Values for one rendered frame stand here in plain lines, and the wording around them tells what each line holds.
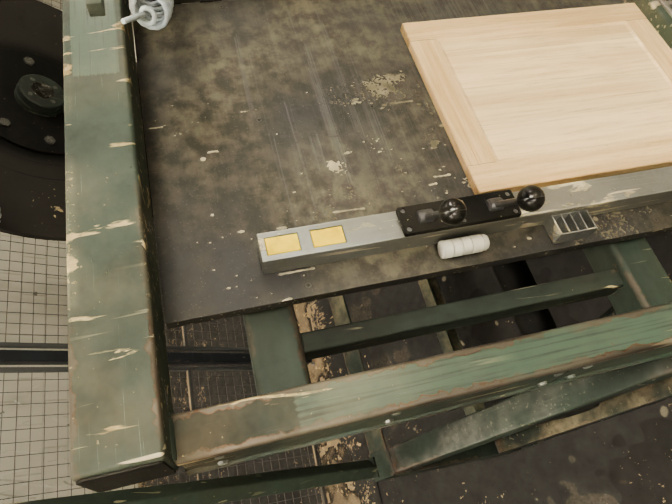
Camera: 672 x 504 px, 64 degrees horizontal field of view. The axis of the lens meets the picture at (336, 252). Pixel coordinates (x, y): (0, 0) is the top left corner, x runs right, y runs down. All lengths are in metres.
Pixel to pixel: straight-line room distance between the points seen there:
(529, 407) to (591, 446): 0.84
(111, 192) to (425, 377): 0.50
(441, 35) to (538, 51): 0.21
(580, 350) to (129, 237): 0.64
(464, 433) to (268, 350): 0.93
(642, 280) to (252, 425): 0.70
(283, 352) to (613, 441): 1.68
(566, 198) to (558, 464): 1.58
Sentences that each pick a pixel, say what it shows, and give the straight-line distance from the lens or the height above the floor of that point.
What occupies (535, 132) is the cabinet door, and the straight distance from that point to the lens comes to 1.08.
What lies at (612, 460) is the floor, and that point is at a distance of 2.31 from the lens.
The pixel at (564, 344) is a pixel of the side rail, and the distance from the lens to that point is 0.82.
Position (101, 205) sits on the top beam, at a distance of 0.80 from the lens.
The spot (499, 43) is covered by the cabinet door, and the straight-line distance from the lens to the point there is 1.24.
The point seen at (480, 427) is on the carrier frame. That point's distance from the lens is 1.60.
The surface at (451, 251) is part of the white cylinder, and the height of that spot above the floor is 1.44.
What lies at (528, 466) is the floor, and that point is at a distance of 2.46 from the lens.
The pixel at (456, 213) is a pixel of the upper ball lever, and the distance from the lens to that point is 0.73.
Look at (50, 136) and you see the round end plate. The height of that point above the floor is 1.82.
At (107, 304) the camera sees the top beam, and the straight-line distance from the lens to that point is 0.72.
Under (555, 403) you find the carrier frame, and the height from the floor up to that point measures 0.79.
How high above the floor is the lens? 2.12
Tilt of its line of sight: 41 degrees down
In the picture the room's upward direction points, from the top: 80 degrees counter-clockwise
